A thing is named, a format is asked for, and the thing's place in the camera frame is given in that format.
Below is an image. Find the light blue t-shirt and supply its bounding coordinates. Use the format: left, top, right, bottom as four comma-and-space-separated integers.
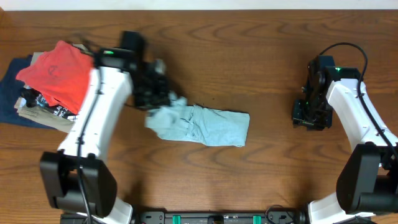
145, 92, 250, 147

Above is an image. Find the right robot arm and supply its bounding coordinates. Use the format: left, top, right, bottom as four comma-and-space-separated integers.
292, 65, 397, 223

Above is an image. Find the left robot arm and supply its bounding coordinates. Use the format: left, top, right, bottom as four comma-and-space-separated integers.
40, 48, 169, 223

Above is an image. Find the red folded shirt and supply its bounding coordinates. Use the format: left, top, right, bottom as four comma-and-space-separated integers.
16, 40, 93, 114

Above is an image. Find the khaki folded garment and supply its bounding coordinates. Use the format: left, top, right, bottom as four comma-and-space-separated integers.
14, 44, 84, 133

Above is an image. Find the black printed folded shirt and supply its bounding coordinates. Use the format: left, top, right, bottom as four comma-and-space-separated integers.
20, 88, 77, 121

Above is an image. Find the navy blue folded garment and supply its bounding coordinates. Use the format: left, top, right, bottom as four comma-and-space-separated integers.
1, 55, 53, 129

